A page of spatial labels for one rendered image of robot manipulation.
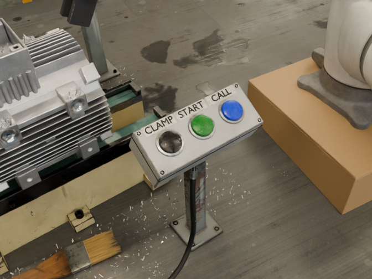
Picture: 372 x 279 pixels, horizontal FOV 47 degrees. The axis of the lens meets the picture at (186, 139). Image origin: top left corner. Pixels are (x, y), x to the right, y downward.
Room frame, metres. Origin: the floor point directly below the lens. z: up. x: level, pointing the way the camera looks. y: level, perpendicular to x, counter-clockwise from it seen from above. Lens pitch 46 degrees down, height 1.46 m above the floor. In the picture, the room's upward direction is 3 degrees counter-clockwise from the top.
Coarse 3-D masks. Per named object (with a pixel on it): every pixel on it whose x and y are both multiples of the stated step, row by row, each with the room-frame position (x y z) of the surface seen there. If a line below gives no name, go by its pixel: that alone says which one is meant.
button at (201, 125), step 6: (192, 120) 0.41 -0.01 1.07; (198, 120) 0.41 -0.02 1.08; (204, 120) 0.41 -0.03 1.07; (210, 120) 0.41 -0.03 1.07; (192, 126) 0.40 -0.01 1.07; (198, 126) 0.40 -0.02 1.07; (204, 126) 0.40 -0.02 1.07; (210, 126) 0.40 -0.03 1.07; (198, 132) 0.39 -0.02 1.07; (204, 132) 0.40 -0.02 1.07; (210, 132) 0.40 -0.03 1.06
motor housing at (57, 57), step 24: (48, 48) 0.54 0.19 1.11; (72, 48) 0.54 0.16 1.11; (48, 72) 0.51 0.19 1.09; (72, 72) 0.52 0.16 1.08; (24, 96) 0.47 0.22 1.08; (48, 96) 0.48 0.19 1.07; (96, 96) 0.50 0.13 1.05; (24, 120) 0.44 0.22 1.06; (48, 120) 0.46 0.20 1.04; (72, 120) 0.47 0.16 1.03; (96, 120) 0.48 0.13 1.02; (24, 144) 0.42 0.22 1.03; (48, 144) 0.44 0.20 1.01; (72, 144) 0.46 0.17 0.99; (0, 168) 0.40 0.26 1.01; (24, 168) 0.42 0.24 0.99
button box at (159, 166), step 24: (216, 96) 0.45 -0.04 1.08; (240, 96) 0.46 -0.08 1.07; (168, 120) 0.41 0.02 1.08; (216, 120) 0.42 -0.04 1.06; (240, 120) 0.42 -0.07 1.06; (144, 144) 0.37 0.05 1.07; (192, 144) 0.38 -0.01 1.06; (216, 144) 0.39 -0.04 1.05; (144, 168) 0.37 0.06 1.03; (168, 168) 0.35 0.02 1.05
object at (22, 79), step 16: (0, 32) 0.55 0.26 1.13; (0, 48) 0.54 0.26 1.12; (16, 48) 0.50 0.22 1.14; (0, 64) 0.47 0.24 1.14; (16, 64) 0.48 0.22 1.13; (32, 64) 0.49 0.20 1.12; (0, 80) 0.46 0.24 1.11; (16, 80) 0.47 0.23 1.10; (32, 80) 0.48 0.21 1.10; (0, 96) 0.46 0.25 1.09; (16, 96) 0.47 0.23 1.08
